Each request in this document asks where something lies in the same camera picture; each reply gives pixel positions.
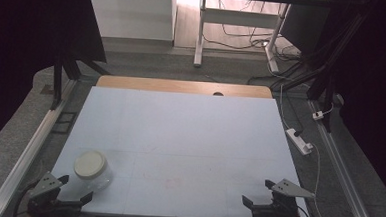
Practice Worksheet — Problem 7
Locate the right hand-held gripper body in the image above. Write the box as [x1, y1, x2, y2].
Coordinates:
[250, 177, 316, 217]

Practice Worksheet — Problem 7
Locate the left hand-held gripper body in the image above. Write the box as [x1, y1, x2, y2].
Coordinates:
[25, 170, 85, 217]

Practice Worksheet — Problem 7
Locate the clear glass jar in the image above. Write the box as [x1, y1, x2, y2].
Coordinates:
[75, 156, 115, 192]

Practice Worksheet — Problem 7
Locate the cream round jar lid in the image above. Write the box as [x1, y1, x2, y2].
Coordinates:
[72, 148, 109, 181]

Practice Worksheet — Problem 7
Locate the white power strip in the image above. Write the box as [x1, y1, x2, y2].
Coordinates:
[284, 127, 315, 157]

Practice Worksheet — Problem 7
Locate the pale blue table board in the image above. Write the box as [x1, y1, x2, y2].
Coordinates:
[48, 83, 318, 217]

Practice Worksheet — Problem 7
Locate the black metal stand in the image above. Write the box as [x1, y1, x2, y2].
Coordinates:
[244, 0, 379, 136]
[49, 52, 112, 114]

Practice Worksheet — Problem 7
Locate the black curtain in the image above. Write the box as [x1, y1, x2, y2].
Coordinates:
[0, 0, 111, 163]
[322, 0, 386, 207]

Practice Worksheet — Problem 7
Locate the wooden table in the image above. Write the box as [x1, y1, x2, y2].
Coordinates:
[96, 74, 274, 100]

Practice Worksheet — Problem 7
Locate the aluminium rail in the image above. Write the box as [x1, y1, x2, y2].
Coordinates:
[300, 98, 386, 217]
[0, 74, 79, 217]

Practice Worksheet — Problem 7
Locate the thin white cable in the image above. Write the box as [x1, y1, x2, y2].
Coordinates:
[272, 83, 342, 217]

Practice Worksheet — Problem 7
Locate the black rectangular floor frame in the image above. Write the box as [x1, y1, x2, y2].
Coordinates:
[50, 110, 79, 136]

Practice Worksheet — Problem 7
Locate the bundle of black floor cables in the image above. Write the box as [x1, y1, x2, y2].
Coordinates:
[202, 0, 305, 63]

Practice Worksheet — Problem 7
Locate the white desk frame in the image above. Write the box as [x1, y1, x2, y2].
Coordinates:
[192, 0, 292, 74]

